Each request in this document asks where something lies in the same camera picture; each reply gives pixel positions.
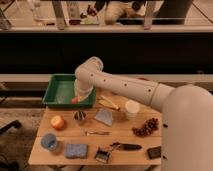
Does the wooden table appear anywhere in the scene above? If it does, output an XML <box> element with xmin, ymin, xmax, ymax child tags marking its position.
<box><xmin>29</xmin><ymin>89</ymin><xmax>162</xmax><ymax>166</ymax></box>

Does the bunch of dark grapes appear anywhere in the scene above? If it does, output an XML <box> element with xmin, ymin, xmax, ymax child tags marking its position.
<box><xmin>132</xmin><ymin>118</ymin><xmax>159</xmax><ymax>137</ymax></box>

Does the orange red pepper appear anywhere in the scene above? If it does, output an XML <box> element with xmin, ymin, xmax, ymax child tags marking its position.
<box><xmin>71</xmin><ymin>97</ymin><xmax>79</xmax><ymax>104</ymax></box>

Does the small metal cup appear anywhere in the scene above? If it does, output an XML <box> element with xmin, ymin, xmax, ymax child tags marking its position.
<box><xmin>74</xmin><ymin>110</ymin><xmax>86</xmax><ymax>125</ymax></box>

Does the green plastic tray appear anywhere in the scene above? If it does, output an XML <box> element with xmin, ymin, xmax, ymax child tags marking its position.
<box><xmin>43</xmin><ymin>74</ymin><xmax>96</xmax><ymax>109</ymax></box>

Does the black rectangular case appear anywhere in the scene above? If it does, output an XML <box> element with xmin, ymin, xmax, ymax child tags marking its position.
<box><xmin>147</xmin><ymin>146</ymin><xmax>161</xmax><ymax>159</ymax></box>

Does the person in background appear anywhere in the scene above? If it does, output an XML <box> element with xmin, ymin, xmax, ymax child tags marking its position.
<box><xmin>87</xmin><ymin>0</ymin><xmax>146</xmax><ymax>25</ymax></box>

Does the light blue cloth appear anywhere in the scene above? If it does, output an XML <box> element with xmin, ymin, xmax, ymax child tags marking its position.
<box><xmin>95</xmin><ymin>108</ymin><xmax>113</xmax><ymax>126</ymax></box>

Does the white lidded cup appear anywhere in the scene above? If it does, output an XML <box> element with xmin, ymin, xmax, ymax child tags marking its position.
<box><xmin>125</xmin><ymin>100</ymin><xmax>140</xmax><ymax>118</ymax></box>

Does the orange apple fruit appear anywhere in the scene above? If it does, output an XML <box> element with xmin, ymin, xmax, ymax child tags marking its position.
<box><xmin>50</xmin><ymin>115</ymin><xmax>65</xmax><ymax>130</ymax></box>

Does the metal fork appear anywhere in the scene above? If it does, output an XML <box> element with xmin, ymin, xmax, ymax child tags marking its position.
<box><xmin>84</xmin><ymin>131</ymin><xmax>110</xmax><ymax>136</ymax></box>

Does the yellow banana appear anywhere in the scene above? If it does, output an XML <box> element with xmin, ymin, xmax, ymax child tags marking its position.
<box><xmin>98</xmin><ymin>96</ymin><xmax>120</xmax><ymax>110</ymax></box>

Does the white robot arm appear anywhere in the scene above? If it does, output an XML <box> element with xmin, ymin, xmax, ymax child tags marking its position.
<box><xmin>75</xmin><ymin>57</ymin><xmax>213</xmax><ymax>171</ymax></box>

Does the blue plastic cup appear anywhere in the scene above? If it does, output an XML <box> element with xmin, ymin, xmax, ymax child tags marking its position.
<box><xmin>40</xmin><ymin>133</ymin><xmax>59</xmax><ymax>152</ymax></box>

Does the small black brush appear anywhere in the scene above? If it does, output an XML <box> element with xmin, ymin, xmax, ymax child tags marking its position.
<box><xmin>95</xmin><ymin>149</ymin><xmax>110</xmax><ymax>164</ymax></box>

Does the blue sponge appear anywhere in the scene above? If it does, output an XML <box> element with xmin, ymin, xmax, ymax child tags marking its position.
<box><xmin>65</xmin><ymin>144</ymin><xmax>88</xmax><ymax>159</ymax></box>

